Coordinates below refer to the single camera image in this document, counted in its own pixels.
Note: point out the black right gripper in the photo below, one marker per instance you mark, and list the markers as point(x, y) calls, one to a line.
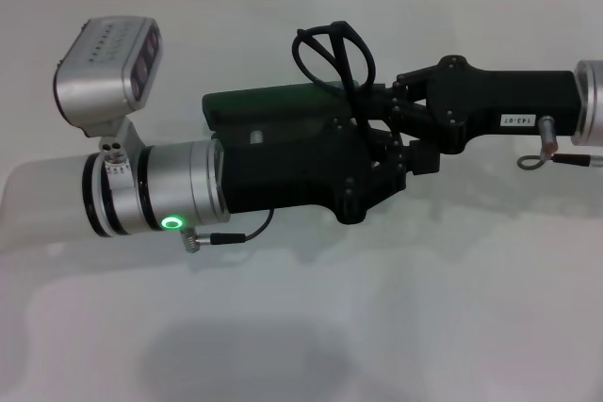
point(494, 101)

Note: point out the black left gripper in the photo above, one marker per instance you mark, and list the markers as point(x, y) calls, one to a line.
point(282, 176)

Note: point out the black glasses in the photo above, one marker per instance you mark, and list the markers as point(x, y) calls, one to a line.
point(342, 27)

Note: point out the green glasses case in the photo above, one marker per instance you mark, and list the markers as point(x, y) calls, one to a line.
point(264, 101)

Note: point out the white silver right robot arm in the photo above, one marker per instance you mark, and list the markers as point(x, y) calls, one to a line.
point(591, 101)

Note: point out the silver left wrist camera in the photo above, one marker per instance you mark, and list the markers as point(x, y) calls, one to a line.
point(94, 86)

